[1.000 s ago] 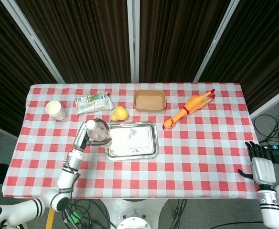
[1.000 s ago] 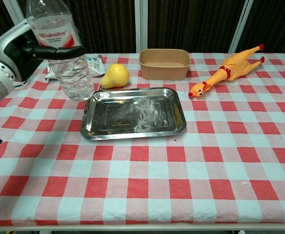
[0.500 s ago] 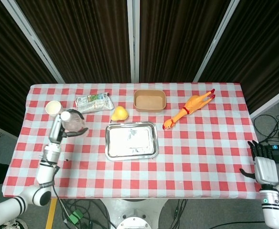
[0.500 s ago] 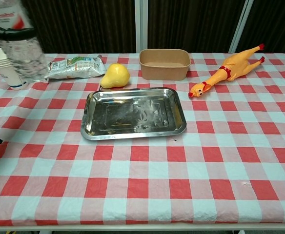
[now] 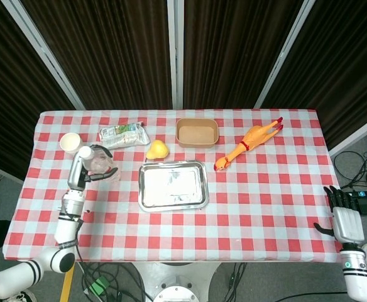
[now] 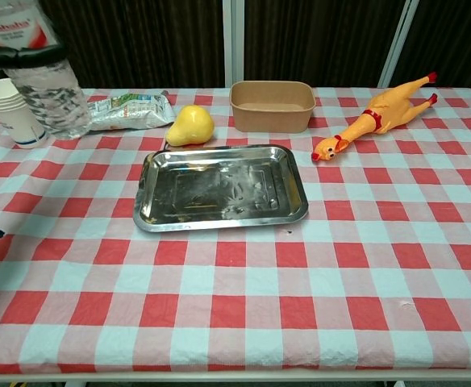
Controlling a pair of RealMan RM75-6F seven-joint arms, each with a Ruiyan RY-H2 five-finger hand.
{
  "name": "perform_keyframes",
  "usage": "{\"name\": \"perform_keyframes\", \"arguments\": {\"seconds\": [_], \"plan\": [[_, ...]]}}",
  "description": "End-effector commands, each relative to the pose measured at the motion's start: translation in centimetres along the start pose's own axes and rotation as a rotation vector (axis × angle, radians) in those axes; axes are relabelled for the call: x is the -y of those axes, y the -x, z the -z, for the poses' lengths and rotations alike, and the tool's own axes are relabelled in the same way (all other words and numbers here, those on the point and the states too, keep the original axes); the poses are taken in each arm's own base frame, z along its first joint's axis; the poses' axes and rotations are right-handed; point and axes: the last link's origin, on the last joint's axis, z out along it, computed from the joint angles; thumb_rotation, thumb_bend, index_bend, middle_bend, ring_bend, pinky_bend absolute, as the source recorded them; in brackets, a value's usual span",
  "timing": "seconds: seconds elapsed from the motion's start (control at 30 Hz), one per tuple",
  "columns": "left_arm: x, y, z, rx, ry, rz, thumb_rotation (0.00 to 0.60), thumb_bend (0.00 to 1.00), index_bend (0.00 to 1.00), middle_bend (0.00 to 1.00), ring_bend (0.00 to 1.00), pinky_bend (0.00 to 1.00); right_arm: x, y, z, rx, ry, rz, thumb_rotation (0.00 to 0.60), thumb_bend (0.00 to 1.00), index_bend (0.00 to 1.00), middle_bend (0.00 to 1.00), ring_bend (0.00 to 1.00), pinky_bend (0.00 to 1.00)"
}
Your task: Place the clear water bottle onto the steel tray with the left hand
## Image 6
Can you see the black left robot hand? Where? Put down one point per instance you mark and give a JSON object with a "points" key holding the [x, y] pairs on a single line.
{"points": [[30, 54]]}

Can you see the transparent plastic water bottle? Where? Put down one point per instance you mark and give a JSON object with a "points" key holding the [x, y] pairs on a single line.
{"points": [[54, 101]]}

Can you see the rectangular stainless steel tray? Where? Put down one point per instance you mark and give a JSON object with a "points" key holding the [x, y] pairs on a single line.
{"points": [[219, 189]]}

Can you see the white paper cup blue print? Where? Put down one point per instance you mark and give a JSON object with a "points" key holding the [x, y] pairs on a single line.
{"points": [[22, 131]]}

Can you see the dark brown curtain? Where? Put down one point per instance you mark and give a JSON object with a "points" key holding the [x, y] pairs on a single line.
{"points": [[138, 40]]}

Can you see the silver snack bag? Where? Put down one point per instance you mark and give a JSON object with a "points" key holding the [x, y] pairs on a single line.
{"points": [[134, 113]]}

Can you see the yellow plastic pear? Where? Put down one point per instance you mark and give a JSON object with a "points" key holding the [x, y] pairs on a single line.
{"points": [[191, 127]]}

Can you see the brown kraft paper bowl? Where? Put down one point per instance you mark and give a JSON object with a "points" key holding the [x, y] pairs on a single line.
{"points": [[272, 115]]}

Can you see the red white checkered tablecloth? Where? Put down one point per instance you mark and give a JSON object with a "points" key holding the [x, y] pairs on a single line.
{"points": [[235, 290]]}

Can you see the yellow rubber chicken toy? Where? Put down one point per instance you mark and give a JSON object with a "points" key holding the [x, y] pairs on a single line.
{"points": [[384, 111]]}

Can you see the vertical white frame post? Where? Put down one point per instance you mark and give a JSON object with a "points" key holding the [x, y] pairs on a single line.
{"points": [[233, 40]]}

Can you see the slanted white frame post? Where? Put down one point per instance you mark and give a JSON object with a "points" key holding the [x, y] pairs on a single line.
{"points": [[398, 40]]}

